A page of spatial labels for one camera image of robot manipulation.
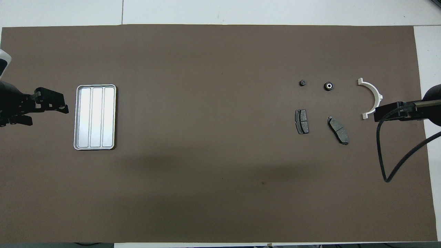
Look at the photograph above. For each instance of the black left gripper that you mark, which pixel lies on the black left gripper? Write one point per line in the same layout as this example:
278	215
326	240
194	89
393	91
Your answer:
12	100

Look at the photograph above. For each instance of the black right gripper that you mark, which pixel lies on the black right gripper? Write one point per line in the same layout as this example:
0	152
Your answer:
432	106

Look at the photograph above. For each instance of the large black bearing gear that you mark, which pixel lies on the large black bearing gear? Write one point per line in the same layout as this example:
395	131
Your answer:
329	85

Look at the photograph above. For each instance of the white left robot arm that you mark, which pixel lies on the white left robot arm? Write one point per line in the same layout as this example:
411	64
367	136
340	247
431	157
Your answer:
3	62

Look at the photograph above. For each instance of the silver metal tray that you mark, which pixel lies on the silver metal tray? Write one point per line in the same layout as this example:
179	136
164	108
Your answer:
96	117

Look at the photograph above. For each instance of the long grey brake pad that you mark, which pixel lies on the long grey brake pad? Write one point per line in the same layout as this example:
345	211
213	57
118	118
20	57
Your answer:
338	130

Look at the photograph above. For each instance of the short dark brake pad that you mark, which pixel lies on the short dark brake pad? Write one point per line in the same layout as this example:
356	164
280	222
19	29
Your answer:
302	121

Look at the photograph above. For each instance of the brown table mat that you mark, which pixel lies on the brown table mat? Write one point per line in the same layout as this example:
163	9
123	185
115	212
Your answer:
220	172

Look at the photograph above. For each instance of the white semicircular plastic bracket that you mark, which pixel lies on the white semicircular plastic bracket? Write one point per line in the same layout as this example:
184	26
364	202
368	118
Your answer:
373	86

